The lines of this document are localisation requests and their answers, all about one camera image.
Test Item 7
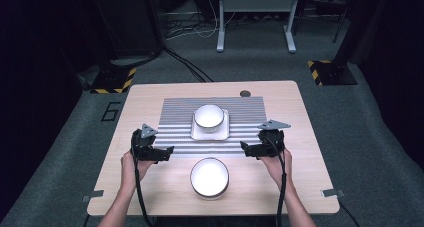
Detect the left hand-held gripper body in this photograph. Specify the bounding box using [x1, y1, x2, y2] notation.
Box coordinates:
[130, 123, 160, 161]

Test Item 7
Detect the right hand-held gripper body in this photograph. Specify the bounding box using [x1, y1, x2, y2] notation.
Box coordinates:
[257, 119, 292, 158]

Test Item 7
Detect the white rectangular tray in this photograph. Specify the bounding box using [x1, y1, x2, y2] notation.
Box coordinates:
[189, 108, 231, 142]

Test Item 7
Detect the white bowl with dark rim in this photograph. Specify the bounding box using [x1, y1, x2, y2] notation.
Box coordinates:
[193, 104, 226, 134]
[189, 157, 230, 201]

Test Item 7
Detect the person's right hand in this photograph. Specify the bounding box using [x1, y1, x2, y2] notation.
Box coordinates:
[259, 148, 294, 189]

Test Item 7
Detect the person's left hand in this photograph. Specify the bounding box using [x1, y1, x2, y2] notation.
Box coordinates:
[120, 149, 157, 189]

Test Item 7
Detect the grey striped table mat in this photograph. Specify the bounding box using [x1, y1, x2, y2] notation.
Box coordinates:
[153, 96, 270, 159]

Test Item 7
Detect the grey tape strip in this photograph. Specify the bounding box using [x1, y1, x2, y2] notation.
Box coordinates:
[82, 189, 105, 203]
[321, 188, 346, 199]

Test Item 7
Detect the black floor plate hazard tape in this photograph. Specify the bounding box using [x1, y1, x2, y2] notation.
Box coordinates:
[89, 65, 138, 95]
[307, 59, 359, 87]

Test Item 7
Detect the black cabinet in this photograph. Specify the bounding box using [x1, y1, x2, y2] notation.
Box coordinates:
[89, 0, 164, 68]

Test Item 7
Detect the black stand column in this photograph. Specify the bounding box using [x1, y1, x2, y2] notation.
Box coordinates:
[332, 0, 379, 67]

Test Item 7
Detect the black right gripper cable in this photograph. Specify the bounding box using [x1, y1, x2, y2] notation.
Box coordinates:
[264, 133, 288, 227]

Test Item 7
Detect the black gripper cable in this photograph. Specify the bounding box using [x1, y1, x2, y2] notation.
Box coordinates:
[264, 133, 288, 227]
[131, 143, 155, 227]

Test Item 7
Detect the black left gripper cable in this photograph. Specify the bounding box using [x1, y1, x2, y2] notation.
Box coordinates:
[131, 143, 155, 227]

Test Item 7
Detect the black floor cable bundle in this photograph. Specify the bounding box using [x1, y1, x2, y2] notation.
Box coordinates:
[162, 46, 214, 83]

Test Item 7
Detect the black cable under table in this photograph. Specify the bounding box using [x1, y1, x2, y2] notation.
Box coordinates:
[338, 205, 362, 227]

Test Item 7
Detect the white floor cable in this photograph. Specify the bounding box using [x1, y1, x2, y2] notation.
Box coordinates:
[165, 0, 234, 41]

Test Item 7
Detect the white metal desk frame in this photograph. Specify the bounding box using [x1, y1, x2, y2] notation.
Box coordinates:
[216, 0, 302, 54]

